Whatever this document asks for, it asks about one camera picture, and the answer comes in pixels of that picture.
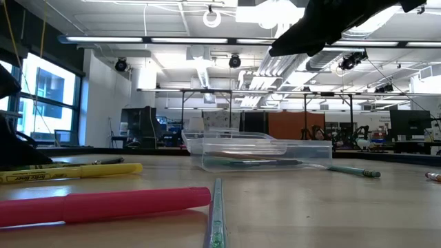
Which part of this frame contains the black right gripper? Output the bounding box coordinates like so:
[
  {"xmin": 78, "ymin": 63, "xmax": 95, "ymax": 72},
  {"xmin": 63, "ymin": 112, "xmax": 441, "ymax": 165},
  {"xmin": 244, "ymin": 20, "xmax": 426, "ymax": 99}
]
[{"xmin": 269, "ymin": 0, "xmax": 427, "ymax": 57}]

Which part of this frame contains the teal pencil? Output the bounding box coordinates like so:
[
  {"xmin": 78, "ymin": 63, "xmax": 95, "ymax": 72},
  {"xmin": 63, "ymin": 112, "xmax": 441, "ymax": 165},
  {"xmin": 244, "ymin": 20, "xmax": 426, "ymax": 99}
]
[{"xmin": 325, "ymin": 164, "xmax": 382, "ymax": 179}]

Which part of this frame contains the black pen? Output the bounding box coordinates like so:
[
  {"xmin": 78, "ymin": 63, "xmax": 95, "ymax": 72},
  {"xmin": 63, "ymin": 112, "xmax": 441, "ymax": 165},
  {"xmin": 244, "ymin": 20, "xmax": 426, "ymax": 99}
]
[{"xmin": 92, "ymin": 156, "xmax": 125, "ymax": 165}]

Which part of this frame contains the clear plastic supply box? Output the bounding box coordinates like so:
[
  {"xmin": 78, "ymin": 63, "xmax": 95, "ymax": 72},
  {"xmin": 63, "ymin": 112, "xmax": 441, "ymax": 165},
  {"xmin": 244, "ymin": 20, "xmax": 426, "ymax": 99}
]
[{"xmin": 181, "ymin": 129, "xmax": 334, "ymax": 173}]

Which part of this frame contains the black ceiling spotlight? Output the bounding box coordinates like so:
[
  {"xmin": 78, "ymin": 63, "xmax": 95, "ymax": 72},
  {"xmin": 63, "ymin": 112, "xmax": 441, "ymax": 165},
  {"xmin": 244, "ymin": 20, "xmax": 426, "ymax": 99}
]
[{"xmin": 339, "ymin": 50, "xmax": 369, "ymax": 72}]

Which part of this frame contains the orange partition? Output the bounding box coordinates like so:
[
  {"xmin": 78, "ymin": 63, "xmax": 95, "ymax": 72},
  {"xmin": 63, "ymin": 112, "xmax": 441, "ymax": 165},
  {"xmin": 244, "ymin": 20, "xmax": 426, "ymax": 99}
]
[{"xmin": 267, "ymin": 112, "xmax": 326, "ymax": 141}]

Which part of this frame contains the black monitor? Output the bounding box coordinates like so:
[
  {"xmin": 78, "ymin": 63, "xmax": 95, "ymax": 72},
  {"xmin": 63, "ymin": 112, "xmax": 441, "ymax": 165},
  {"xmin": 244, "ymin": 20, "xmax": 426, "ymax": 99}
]
[{"xmin": 389, "ymin": 110, "xmax": 432, "ymax": 142}]

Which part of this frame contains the black equipment rack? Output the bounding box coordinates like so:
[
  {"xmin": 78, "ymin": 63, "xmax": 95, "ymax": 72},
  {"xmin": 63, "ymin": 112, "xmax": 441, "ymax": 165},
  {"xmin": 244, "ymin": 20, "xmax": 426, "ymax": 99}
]
[{"xmin": 119, "ymin": 105, "xmax": 163, "ymax": 149}]

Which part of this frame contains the long ceiling strip light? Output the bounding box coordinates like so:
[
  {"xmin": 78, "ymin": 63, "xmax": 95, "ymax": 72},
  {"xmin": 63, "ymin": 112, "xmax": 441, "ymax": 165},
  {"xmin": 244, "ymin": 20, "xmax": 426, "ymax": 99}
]
[{"xmin": 57, "ymin": 34, "xmax": 441, "ymax": 49}]

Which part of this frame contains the green mechanical pencil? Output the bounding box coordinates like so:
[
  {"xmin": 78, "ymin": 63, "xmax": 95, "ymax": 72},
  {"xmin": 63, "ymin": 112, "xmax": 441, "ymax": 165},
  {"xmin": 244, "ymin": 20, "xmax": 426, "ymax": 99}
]
[{"xmin": 203, "ymin": 177, "xmax": 229, "ymax": 248}]

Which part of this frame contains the yellow highlighter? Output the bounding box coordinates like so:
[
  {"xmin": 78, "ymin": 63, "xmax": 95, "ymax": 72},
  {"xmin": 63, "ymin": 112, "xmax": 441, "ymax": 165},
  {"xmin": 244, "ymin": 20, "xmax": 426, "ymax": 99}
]
[{"xmin": 0, "ymin": 163, "xmax": 144, "ymax": 185}]

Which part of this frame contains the pink highlighter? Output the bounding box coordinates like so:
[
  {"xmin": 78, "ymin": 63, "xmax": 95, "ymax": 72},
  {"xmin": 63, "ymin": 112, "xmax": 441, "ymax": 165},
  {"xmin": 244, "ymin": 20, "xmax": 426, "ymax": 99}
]
[{"xmin": 0, "ymin": 187, "xmax": 212, "ymax": 229}]

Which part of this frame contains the open dark laptop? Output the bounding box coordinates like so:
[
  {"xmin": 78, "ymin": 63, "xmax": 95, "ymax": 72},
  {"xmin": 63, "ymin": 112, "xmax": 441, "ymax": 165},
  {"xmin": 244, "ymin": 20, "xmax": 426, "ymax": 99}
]
[{"xmin": 54, "ymin": 129, "xmax": 81, "ymax": 147}]

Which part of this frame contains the large dark-framed window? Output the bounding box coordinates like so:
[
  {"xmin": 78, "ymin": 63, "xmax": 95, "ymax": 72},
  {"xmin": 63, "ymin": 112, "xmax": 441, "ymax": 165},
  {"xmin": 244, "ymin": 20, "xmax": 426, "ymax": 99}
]
[{"xmin": 0, "ymin": 51, "xmax": 85, "ymax": 147}]

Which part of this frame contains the white ceiling ring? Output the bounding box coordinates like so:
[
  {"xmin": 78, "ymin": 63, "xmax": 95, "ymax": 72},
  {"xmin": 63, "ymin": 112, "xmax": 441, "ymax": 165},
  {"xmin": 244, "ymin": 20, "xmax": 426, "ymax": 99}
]
[{"xmin": 202, "ymin": 9, "xmax": 223, "ymax": 29}]

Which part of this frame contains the black workstation frame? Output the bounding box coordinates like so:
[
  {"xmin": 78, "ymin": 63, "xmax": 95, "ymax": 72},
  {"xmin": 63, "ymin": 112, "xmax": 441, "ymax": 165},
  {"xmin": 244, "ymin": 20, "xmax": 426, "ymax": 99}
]
[{"xmin": 136, "ymin": 87, "xmax": 356, "ymax": 141}]

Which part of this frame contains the black aluminium table frame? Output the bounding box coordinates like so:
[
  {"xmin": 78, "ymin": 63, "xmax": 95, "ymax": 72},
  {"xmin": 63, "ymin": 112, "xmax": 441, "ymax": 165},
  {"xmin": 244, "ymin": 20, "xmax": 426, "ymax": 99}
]
[{"xmin": 37, "ymin": 147, "xmax": 441, "ymax": 168}]

